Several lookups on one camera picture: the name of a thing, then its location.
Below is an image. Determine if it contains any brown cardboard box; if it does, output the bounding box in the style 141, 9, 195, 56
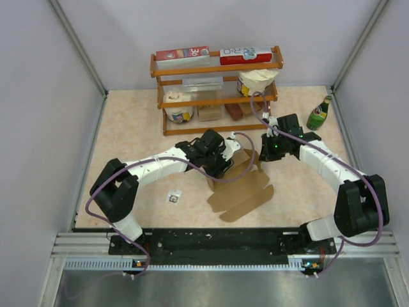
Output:
207, 149, 274, 223

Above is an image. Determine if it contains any small plastic bag packet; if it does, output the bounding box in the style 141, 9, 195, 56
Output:
167, 189, 182, 205

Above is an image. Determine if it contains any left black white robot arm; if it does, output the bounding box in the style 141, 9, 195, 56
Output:
89, 129, 241, 254

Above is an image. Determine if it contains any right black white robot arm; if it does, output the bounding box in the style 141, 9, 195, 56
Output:
259, 113, 390, 253

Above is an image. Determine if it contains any red white wrap box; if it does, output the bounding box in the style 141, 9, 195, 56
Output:
219, 47, 272, 65

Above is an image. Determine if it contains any red white foil box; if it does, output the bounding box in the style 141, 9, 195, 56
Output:
155, 45, 211, 70

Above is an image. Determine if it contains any beige sponge pack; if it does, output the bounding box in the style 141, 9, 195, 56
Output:
197, 105, 222, 122

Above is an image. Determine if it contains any red-brown scouring pad pack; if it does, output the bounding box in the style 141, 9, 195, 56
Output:
224, 103, 253, 121

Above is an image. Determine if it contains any green glass bottle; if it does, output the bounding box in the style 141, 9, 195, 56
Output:
306, 95, 332, 130

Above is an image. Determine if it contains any lower toilet paper roll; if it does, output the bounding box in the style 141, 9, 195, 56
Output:
163, 90, 194, 123

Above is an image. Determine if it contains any toilet paper roll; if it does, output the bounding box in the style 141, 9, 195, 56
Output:
163, 90, 194, 123
237, 68, 279, 97

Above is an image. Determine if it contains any upper toilet paper roll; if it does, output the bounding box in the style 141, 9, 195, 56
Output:
237, 68, 279, 97

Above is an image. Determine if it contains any clear plastic container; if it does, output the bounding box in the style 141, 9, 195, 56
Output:
182, 77, 224, 93

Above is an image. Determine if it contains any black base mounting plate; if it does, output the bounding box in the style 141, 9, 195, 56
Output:
108, 227, 336, 265

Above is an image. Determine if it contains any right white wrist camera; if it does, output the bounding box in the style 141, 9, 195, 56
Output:
262, 112, 279, 137

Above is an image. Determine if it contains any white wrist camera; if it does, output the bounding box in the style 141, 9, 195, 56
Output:
222, 132, 242, 161
262, 112, 279, 137

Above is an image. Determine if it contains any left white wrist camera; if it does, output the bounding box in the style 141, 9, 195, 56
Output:
222, 132, 242, 161

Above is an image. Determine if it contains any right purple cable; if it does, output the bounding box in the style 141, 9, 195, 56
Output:
250, 91, 384, 278

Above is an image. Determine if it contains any purple cable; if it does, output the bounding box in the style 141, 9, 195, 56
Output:
250, 91, 384, 278
85, 132, 257, 279

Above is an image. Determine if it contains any grey slotted cable duct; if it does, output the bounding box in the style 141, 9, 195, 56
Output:
65, 255, 323, 272

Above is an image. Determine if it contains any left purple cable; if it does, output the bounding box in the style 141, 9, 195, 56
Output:
85, 132, 257, 279

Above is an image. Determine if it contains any aluminium frame rail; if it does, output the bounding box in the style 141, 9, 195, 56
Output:
52, 231, 400, 258

